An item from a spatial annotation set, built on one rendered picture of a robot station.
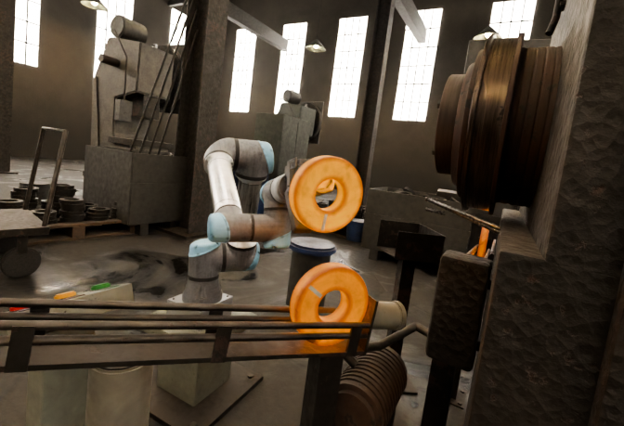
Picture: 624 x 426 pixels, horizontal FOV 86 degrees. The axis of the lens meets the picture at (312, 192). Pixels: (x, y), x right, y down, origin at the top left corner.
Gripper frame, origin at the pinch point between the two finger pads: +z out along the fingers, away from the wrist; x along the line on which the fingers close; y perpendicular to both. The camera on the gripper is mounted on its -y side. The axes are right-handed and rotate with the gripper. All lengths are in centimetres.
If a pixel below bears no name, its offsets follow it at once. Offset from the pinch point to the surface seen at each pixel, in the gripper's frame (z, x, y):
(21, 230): -207, -102, -8
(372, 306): 3.7, 7.8, -23.5
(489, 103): 12.7, 32.6, 18.6
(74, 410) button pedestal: -39, -44, -50
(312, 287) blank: 3.5, -4.9, -19.2
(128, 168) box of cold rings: -302, -53, 53
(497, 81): 13.9, 33.8, 23.4
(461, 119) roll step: 4.6, 33.6, 17.8
